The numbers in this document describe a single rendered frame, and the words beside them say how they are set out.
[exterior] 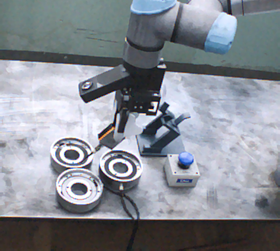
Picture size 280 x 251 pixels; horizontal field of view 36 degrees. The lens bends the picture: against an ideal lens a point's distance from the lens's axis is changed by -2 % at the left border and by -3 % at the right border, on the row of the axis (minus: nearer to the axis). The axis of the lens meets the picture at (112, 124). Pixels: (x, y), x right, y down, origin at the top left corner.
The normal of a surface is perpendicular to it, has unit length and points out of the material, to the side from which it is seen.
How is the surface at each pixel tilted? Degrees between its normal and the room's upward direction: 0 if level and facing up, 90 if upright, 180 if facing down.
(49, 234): 0
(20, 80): 0
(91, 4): 90
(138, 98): 90
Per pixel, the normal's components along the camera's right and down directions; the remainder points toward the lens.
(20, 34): 0.10, 0.66
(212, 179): 0.15, -0.74
